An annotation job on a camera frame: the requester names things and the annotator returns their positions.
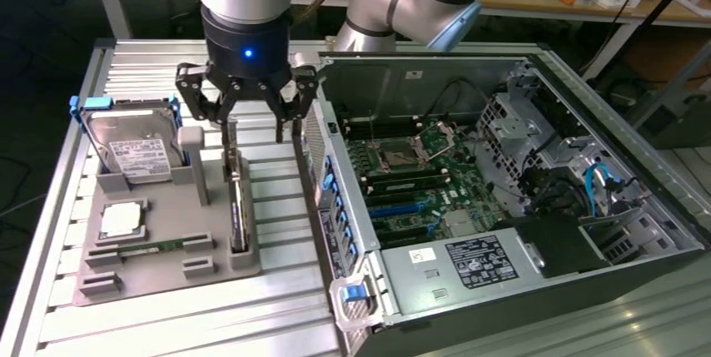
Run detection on grey plastic parts rack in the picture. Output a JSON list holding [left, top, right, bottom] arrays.
[[74, 126, 263, 307]]

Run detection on blue wire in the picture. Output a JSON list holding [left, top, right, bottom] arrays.
[[580, 161, 612, 219]]

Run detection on grey metal stand leg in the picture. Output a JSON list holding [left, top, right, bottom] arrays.
[[630, 51, 711, 127]]

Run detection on blue expansion slot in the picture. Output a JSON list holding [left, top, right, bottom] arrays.
[[368, 201, 422, 220]]

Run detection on silver CPU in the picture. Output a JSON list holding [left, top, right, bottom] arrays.
[[99, 202, 150, 240]]

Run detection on green RAM stick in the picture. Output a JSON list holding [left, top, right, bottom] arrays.
[[88, 238, 188, 256]]

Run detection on silver chipset heatsink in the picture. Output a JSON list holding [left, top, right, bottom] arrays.
[[442, 210, 478, 238]]

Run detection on CPU socket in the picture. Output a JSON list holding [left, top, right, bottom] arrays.
[[376, 138, 432, 175]]

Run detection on black wire bundle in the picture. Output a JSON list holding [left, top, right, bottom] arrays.
[[522, 167, 584, 216]]

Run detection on black RAM stick with label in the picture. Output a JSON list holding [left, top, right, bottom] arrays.
[[363, 174, 448, 196]]

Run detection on long black expansion slot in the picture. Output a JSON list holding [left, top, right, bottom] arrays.
[[368, 192, 418, 207]]

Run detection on black RAM slot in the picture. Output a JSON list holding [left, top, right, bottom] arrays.
[[359, 166, 442, 179]]

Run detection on green motherboard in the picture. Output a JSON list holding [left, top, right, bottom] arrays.
[[343, 115, 512, 250]]

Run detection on black plastic shroud box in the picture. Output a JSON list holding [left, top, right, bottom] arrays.
[[514, 217, 612, 279]]

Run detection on grey plastic case handle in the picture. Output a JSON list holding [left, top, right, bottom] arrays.
[[292, 51, 327, 83], [330, 273, 384, 329]]

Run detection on low profile graphics card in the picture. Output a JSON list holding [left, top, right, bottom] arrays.
[[220, 117, 252, 255]]

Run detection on grey perforated disk bay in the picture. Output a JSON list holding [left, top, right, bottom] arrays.
[[475, 90, 562, 175]]

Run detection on hard disk in blue carrier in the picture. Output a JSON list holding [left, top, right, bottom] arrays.
[[70, 92, 194, 186]]

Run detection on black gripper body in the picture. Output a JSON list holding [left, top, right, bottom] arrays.
[[200, 10, 292, 88]]

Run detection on metal socket cover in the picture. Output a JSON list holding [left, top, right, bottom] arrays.
[[411, 121, 466, 163]]

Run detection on grey power supply unit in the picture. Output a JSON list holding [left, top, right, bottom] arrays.
[[379, 227, 548, 316]]

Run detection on grey metal disk bay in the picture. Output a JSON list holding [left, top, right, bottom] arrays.
[[576, 206, 702, 266]]

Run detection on open black PC case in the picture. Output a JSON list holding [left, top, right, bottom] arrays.
[[291, 51, 711, 357]]

